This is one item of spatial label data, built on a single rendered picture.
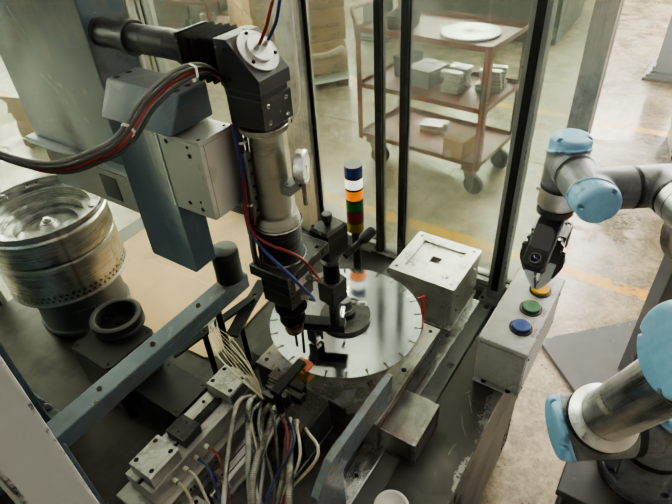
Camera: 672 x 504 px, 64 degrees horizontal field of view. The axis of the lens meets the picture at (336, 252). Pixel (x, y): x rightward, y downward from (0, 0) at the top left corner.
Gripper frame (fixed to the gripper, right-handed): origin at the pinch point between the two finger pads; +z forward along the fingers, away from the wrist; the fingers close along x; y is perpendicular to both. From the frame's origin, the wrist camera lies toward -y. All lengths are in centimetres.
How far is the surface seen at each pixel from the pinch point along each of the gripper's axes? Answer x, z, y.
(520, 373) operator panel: -3.3, 13.8, -13.2
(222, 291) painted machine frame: 53, -7, -42
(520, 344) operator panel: -1.6, 7.5, -11.1
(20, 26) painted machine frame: 82, -58, -46
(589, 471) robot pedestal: -21.7, 22.4, -22.7
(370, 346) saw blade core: 23.3, 2.2, -31.8
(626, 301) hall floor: -20, 97, 124
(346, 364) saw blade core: 25.0, 2.2, -38.3
